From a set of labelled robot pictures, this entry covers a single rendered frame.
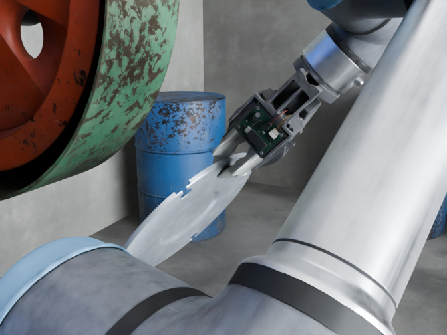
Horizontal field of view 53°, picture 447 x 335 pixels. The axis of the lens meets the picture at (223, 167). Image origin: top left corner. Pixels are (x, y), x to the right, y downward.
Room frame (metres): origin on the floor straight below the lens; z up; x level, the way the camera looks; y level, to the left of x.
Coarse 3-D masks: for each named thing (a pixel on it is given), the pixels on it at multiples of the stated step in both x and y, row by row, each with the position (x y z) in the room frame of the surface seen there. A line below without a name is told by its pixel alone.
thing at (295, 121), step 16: (304, 64) 0.56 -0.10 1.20; (288, 80) 0.54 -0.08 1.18; (304, 80) 0.54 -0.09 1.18; (256, 96) 0.56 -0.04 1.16; (272, 96) 0.55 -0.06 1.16; (288, 96) 0.57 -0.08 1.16; (304, 96) 0.56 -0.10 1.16; (320, 96) 0.55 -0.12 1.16; (336, 96) 0.56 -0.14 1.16; (240, 112) 0.59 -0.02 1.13; (256, 112) 0.55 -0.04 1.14; (272, 112) 0.55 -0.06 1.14; (288, 112) 0.57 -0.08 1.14; (240, 128) 0.57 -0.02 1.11; (256, 128) 0.56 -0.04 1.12; (272, 128) 0.55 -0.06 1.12; (288, 128) 0.55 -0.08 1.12; (256, 144) 0.56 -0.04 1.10; (272, 144) 0.55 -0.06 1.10
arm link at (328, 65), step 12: (324, 36) 0.55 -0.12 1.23; (312, 48) 0.56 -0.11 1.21; (324, 48) 0.54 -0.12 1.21; (336, 48) 0.54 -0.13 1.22; (312, 60) 0.55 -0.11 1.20; (324, 60) 0.54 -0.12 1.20; (336, 60) 0.53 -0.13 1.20; (348, 60) 0.53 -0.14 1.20; (312, 72) 0.55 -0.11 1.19; (324, 72) 0.54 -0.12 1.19; (336, 72) 0.54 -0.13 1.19; (348, 72) 0.54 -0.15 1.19; (360, 72) 0.54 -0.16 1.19; (324, 84) 0.55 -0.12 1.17; (336, 84) 0.54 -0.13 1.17; (348, 84) 0.55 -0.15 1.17; (360, 84) 0.55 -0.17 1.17
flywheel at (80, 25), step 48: (0, 0) 0.86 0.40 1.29; (48, 0) 0.81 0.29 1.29; (96, 0) 0.71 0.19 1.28; (0, 48) 0.87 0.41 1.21; (48, 48) 0.81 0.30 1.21; (96, 48) 0.72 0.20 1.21; (0, 96) 0.87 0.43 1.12; (48, 96) 0.77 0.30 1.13; (0, 144) 0.83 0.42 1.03; (48, 144) 0.77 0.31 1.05
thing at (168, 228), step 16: (224, 160) 0.64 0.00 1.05; (208, 176) 0.62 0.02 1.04; (240, 176) 0.74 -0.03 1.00; (192, 192) 0.62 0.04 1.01; (208, 192) 0.67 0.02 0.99; (224, 192) 0.74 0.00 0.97; (160, 208) 0.57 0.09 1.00; (176, 208) 0.61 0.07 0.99; (192, 208) 0.69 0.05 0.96; (208, 208) 0.75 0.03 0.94; (224, 208) 0.82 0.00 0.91; (144, 224) 0.57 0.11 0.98; (160, 224) 0.61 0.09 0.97; (176, 224) 0.69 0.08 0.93; (192, 224) 0.75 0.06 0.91; (208, 224) 0.82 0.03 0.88; (128, 240) 0.58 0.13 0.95; (144, 240) 0.61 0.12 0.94; (160, 240) 0.68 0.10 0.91; (176, 240) 0.73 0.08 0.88; (144, 256) 0.66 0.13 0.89; (160, 256) 0.73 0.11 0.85
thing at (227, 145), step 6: (234, 132) 0.61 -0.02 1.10; (222, 138) 0.64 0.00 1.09; (228, 138) 0.61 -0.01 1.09; (234, 138) 0.62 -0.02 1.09; (240, 138) 0.63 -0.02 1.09; (222, 144) 0.60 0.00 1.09; (228, 144) 0.63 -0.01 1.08; (234, 144) 0.63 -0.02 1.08; (216, 150) 0.60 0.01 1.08; (222, 150) 0.63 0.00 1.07; (228, 150) 0.64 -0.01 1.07; (234, 150) 0.65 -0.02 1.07; (216, 156) 0.65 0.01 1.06; (222, 156) 0.64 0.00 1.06
